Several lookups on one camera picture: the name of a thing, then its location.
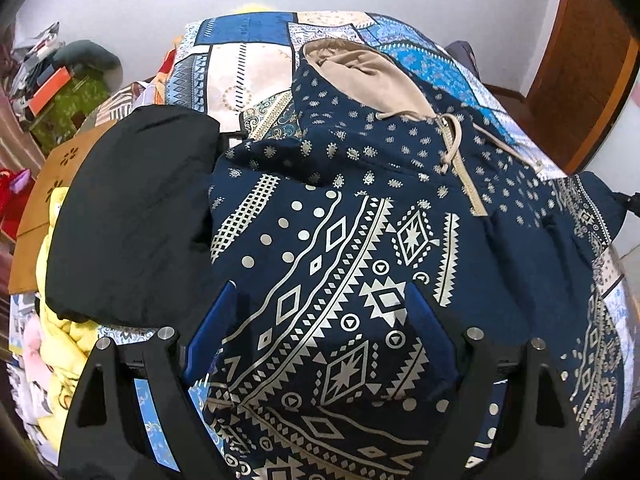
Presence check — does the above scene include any dark green cushion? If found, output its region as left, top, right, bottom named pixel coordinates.
left=52, top=40, right=124, bottom=86

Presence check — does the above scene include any wooden door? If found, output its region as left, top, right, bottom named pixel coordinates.
left=524, top=0, right=640, bottom=172

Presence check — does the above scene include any blue patchwork bed sheet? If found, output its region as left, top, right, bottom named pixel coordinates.
left=10, top=10, right=640, bottom=480

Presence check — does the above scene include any red bag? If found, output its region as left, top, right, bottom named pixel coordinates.
left=0, top=166, right=37, bottom=232

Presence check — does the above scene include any pink striped curtain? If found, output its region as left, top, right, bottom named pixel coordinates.
left=0, top=25, right=47, bottom=173

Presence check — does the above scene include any black garment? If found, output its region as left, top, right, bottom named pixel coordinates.
left=45, top=105, right=223, bottom=331

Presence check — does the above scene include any orange white cloth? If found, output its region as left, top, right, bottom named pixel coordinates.
left=132, top=35, right=187, bottom=111

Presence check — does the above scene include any pile of papers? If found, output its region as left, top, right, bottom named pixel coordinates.
left=10, top=21, right=62, bottom=92

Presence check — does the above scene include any navy patterned hoodie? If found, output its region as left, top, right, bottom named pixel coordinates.
left=207, top=40, right=628, bottom=480

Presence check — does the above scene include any orange box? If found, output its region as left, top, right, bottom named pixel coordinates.
left=27, top=66, right=72, bottom=117

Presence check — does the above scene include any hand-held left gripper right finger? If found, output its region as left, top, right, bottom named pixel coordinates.
left=402, top=282, right=587, bottom=480

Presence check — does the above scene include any yellow garment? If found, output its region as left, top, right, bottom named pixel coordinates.
left=35, top=185, right=108, bottom=456

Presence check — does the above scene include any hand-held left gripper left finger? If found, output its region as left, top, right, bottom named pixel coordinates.
left=57, top=280, right=239, bottom=480

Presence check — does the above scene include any brown cloth with cutouts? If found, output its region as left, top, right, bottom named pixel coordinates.
left=10, top=125, right=106, bottom=293

